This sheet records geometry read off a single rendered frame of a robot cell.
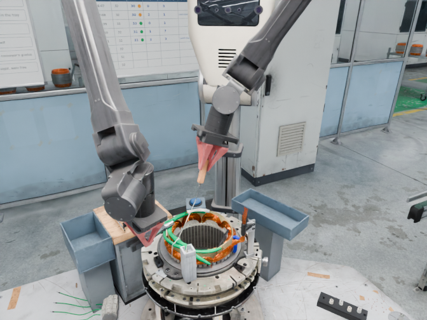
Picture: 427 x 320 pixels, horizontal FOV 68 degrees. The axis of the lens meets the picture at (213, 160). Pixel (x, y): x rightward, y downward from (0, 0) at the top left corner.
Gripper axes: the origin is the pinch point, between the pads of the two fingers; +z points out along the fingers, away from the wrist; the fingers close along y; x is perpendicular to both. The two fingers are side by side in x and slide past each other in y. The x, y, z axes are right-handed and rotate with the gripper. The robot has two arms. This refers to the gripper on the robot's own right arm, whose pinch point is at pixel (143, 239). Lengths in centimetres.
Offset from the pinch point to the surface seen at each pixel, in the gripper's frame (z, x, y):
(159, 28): -3, 143, -192
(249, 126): 81, 202, -129
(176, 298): 13.5, 2.1, 9.5
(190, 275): 8.1, 5.8, 9.7
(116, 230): 17.1, 4.2, -22.9
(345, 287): 41, 61, 31
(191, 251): 1.2, 6.7, 8.8
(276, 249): 30, 47, 9
